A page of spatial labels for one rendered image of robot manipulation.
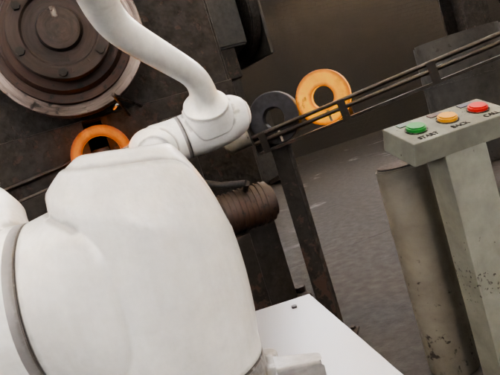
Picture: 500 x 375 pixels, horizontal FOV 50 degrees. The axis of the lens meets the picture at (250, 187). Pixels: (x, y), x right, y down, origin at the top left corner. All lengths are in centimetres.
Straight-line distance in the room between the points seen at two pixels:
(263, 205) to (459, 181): 63
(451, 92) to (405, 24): 554
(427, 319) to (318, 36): 746
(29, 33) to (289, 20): 704
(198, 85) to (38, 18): 63
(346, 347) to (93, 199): 33
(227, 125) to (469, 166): 51
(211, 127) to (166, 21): 77
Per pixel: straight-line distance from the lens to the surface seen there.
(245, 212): 154
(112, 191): 44
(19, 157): 178
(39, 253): 46
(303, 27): 853
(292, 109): 154
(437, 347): 137
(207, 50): 188
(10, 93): 169
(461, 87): 381
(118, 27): 100
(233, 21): 611
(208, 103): 116
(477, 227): 117
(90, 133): 168
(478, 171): 116
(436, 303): 132
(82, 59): 161
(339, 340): 65
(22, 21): 165
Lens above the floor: 71
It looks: 7 degrees down
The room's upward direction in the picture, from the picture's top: 17 degrees counter-clockwise
